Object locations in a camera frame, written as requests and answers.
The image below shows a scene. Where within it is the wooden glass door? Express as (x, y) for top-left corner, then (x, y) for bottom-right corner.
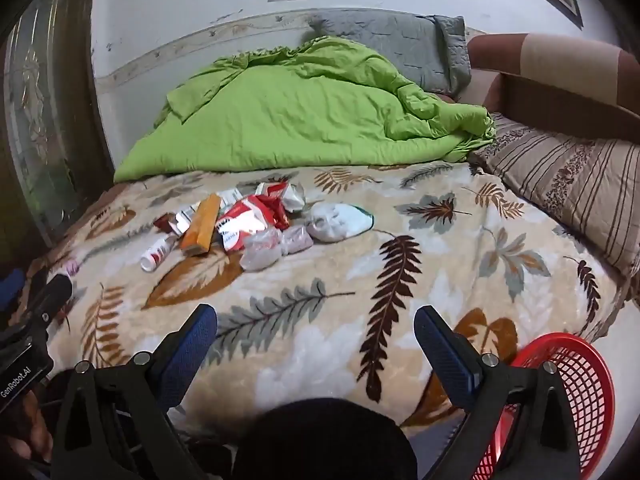
(1, 0), (114, 266)

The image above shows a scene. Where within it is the clear plastic bag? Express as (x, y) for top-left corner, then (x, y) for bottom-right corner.
(240, 228), (282, 272)

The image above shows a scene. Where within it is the blue white box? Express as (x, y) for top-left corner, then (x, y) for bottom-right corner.
(168, 203), (198, 237)

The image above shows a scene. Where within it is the red plastic basket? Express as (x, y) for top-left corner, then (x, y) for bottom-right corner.
(472, 333), (615, 479)

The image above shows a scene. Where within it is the green quilt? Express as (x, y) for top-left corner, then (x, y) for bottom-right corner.
(114, 36), (496, 182)

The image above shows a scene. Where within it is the red white snack bag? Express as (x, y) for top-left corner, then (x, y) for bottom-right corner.
(216, 195), (290, 252)

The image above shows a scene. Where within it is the dark red candy wrapper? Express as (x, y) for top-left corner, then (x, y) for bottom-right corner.
(153, 212), (177, 234)

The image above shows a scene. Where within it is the brown beige headboard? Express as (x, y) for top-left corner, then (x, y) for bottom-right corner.
(457, 32), (639, 144)

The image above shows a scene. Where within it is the brown striped pillow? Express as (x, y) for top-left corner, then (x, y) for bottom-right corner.
(470, 113), (639, 276)

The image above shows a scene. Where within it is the white plastic bag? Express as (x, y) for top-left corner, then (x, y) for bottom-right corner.
(305, 203), (374, 243)

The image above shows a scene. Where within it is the white medicine box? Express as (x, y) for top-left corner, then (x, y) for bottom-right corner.
(216, 188), (243, 210)

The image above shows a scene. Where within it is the person's left hand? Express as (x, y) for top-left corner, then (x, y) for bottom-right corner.
(1, 391), (53, 463)

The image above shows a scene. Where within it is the leaf pattern bed blanket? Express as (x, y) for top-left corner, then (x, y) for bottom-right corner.
(46, 162), (620, 434)

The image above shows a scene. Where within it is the red white crumpled packet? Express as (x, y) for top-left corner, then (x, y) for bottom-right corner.
(255, 181), (306, 212)

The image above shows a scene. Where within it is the grey quilted pillow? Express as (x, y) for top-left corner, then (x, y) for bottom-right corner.
(308, 9), (472, 98)

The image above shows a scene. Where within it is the orange medicine box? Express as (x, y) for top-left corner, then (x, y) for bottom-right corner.
(180, 193), (221, 256)

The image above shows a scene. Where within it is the white plastic bottle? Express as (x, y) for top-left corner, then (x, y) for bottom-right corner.
(140, 235), (177, 273)

